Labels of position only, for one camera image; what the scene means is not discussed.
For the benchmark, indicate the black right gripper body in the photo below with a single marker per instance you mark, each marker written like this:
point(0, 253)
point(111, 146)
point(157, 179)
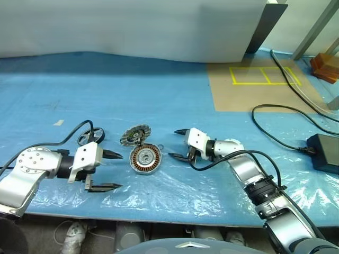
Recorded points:
point(192, 154)

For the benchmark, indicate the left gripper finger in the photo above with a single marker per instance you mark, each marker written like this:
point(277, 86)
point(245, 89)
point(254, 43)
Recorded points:
point(106, 187)
point(111, 154)

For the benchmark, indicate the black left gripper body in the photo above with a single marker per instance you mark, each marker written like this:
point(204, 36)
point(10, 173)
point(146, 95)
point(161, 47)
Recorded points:
point(90, 182)

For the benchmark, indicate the black-rimmed spoked rotor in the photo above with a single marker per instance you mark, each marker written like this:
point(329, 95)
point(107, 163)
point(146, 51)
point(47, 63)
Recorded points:
point(103, 135)

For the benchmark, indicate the round grey motor lid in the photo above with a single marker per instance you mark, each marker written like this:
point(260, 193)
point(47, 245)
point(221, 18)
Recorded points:
point(132, 135)

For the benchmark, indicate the motor housing with copper windings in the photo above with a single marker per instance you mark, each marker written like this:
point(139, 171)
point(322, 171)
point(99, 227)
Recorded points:
point(145, 158)

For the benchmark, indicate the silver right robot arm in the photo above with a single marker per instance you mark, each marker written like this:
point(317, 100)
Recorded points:
point(251, 169)

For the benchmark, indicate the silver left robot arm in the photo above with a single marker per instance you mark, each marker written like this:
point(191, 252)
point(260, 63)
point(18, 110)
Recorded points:
point(29, 164)

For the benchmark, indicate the blue plastic table cover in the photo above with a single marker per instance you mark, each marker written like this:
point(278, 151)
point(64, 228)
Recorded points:
point(159, 92)

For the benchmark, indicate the grey cylinder leg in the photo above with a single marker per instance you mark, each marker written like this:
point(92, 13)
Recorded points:
point(209, 232)
point(129, 235)

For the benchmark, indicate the white shoe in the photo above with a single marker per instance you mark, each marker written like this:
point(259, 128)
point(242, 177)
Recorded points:
point(74, 235)
point(235, 236)

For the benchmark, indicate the small pale tape scrap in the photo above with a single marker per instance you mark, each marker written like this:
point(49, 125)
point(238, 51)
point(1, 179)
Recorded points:
point(58, 122)

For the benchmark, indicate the brown cardboard sheet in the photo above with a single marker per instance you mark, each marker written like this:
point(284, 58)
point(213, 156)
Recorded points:
point(238, 98)

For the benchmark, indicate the yellow tape rectangle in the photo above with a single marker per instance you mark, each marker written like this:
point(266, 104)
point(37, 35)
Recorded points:
point(251, 83)

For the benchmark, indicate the grey robot torso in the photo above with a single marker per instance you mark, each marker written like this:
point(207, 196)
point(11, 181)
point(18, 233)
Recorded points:
point(185, 248)

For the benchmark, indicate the white backdrop board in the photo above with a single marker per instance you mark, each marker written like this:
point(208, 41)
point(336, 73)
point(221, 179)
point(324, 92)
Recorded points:
point(132, 26)

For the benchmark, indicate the black upright panel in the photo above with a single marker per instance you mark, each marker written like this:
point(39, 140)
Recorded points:
point(265, 29)

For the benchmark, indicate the black power adapter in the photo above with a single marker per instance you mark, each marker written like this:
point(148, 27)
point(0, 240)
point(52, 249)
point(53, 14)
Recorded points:
point(325, 153)

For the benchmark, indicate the orange wooden block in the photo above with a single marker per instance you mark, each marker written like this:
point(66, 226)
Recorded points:
point(325, 66)

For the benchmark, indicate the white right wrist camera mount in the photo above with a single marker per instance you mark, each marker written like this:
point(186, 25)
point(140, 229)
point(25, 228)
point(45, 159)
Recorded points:
point(198, 139)

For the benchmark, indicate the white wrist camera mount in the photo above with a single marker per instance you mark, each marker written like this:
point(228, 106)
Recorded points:
point(198, 139)
point(84, 156)

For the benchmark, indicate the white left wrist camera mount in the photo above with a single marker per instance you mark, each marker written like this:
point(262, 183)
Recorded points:
point(84, 156)

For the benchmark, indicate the aluminium frame post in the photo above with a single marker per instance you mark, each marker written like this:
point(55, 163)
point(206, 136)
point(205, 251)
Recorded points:
point(315, 29)

